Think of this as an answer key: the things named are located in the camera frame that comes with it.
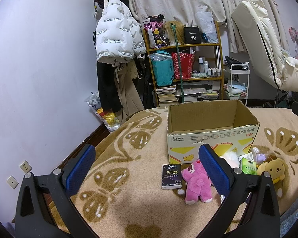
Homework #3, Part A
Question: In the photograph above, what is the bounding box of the yellow dog plush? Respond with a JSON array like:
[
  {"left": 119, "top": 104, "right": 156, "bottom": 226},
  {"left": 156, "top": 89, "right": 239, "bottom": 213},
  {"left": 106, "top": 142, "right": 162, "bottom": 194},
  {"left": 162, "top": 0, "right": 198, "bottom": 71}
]
[{"left": 257, "top": 155, "right": 288, "bottom": 199}]

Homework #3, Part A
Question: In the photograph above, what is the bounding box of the green tissue pack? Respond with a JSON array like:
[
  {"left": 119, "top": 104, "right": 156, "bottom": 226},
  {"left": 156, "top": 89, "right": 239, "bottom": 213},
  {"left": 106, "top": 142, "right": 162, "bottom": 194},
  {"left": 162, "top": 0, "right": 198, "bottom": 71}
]
[{"left": 240, "top": 157, "right": 257, "bottom": 175}]

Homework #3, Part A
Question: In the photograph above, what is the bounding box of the pink plush bear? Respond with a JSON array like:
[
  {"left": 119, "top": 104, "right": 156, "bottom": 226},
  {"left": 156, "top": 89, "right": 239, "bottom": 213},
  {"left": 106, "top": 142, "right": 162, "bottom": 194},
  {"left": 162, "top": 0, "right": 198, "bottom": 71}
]
[{"left": 181, "top": 159, "right": 213, "bottom": 205}]

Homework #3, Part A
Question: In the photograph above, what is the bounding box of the white fluffy pompom toy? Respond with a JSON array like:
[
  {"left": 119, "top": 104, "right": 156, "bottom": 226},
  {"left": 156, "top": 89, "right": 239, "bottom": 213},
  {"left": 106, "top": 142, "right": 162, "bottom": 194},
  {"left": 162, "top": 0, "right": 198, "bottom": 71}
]
[{"left": 220, "top": 152, "right": 240, "bottom": 169}]

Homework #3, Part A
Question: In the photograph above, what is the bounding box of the open cardboard box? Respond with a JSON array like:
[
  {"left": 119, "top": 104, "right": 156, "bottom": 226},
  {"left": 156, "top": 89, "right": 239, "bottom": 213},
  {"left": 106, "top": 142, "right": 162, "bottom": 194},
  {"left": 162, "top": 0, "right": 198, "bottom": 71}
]
[{"left": 167, "top": 100, "right": 260, "bottom": 164}]

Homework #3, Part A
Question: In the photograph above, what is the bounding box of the plastic bag with toys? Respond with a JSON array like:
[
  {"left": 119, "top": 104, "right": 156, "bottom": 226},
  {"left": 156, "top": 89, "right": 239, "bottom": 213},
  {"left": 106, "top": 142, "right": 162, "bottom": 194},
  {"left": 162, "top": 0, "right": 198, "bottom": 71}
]
[{"left": 85, "top": 92, "right": 120, "bottom": 133}]

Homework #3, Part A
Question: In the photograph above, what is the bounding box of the white rolling cart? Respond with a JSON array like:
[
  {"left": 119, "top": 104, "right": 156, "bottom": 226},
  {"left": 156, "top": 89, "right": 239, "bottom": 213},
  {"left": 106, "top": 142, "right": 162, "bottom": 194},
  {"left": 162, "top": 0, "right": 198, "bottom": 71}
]
[{"left": 224, "top": 62, "right": 250, "bottom": 106}]

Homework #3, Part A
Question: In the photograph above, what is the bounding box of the stack of books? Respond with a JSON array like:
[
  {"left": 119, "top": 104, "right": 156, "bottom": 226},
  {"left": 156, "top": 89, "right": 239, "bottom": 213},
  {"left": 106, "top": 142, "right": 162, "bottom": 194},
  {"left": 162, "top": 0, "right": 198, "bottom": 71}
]
[{"left": 156, "top": 85, "right": 179, "bottom": 106}]

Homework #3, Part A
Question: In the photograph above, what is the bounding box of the cream massage chair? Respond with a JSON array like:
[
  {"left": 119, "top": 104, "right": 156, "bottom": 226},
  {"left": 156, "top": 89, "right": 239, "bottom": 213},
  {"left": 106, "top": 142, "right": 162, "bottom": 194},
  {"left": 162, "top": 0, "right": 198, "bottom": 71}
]
[{"left": 231, "top": 0, "right": 298, "bottom": 92}]

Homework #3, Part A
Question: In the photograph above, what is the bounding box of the wooden shelf unit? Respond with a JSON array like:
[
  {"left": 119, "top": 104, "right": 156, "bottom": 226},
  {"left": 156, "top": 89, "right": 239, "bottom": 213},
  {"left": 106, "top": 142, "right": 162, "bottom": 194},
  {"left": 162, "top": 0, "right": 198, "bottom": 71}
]
[{"left": 143, "top": 21, "right": 224, "bottom": 103}]

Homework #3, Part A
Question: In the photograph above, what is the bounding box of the red gift bag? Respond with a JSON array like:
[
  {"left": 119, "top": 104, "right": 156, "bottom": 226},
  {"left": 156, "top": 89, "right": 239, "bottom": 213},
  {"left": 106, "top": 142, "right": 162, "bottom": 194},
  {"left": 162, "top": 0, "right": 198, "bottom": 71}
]
[{"left": 172, "top": 52, "right": 195, "bottom": 80}]

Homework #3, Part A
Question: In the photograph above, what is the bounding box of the beige hanging coat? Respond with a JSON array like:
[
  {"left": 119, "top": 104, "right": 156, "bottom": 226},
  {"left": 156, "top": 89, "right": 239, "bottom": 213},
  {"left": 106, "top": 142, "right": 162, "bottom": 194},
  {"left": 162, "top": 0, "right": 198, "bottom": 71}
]
[{"left": 115, "top": 64, "right": 144, "bottom": 124}]

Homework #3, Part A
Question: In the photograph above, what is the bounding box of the teal bag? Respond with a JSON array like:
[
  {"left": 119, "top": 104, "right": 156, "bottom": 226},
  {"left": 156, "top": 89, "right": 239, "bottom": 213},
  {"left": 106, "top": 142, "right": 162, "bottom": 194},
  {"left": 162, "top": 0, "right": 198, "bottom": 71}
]
[{"left": 148, "top": 51, "right": 174, "bottom": 86}]

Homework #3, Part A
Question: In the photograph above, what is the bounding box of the black box marked 40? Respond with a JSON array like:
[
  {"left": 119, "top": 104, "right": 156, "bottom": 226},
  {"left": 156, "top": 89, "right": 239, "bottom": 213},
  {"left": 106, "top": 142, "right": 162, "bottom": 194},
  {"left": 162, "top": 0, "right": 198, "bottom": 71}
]
[{"left": 184, "top": 26, "right": 201, "bottom": 44}]

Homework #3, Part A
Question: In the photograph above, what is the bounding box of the white puffer jacket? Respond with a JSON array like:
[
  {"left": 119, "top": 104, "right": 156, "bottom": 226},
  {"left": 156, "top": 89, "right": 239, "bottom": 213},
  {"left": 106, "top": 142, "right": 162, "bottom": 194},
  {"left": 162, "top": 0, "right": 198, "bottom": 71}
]
[{"left": 96, "top": 0, "right": 146, "bottom": 64}]

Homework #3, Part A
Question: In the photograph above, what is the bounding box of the blonde wig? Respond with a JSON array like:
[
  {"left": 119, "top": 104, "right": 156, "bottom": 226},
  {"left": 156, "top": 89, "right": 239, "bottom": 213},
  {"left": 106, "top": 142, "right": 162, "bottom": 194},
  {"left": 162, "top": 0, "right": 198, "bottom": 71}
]
[{"left": 163, "top": 20, "right": 185, "bottom": 46}]

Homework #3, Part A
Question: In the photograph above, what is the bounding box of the green pole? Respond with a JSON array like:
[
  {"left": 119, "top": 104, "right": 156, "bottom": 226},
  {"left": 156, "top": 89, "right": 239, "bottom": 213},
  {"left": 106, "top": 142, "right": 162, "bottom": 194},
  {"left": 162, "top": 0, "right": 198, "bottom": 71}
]
[{"left": 170, "top": 23, "right": 184, "bottom": 103}]

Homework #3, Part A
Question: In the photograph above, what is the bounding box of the colourful anime bag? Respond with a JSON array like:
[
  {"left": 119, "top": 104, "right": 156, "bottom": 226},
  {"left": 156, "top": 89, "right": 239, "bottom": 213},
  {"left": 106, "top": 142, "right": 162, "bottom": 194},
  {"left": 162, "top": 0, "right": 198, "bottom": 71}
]
[{"left": 143, "top": 14, "right": 169, "bottom": 49}]

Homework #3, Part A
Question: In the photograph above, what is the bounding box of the floral curtain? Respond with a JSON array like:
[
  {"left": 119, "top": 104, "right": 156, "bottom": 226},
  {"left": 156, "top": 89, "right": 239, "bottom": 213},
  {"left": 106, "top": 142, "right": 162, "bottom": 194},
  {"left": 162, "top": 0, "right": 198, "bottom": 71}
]
[{"left": 132, "top": 0, "right": 288, "bottom": 53}]

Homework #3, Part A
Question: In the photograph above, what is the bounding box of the wall socket lower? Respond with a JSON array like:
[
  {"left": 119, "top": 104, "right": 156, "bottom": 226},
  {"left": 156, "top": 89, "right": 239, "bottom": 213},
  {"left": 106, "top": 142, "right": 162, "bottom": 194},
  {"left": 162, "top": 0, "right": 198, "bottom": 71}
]
[{"left": 7, "top": 175, "right": 19, "bottom": 189}]

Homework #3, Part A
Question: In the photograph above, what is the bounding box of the wall socket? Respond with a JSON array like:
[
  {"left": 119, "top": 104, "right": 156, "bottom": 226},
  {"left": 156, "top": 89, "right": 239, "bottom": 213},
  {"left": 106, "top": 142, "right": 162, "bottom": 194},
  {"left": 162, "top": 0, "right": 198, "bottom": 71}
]
[
  {"left": 19, "top": 160, "right": 32, "bottom": 174},
  {"left": 7, "top": 175, "right": 19, "bottom": 189}
]

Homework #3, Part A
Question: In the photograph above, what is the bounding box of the wall socket upper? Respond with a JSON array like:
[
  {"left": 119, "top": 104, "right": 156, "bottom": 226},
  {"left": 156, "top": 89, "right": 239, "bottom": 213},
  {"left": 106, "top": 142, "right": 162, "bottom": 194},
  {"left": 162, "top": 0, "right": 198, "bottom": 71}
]
[{"left": 19, "top": 160, "right": 32, "bottom": 174}]

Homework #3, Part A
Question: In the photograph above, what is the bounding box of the bagged purple plush keychain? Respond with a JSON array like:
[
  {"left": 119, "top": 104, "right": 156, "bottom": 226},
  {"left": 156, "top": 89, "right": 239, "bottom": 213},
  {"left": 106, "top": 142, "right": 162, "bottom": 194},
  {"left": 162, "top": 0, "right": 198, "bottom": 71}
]
[{"left": 251, "top": 147, "right": 266, "bottom": 166}]

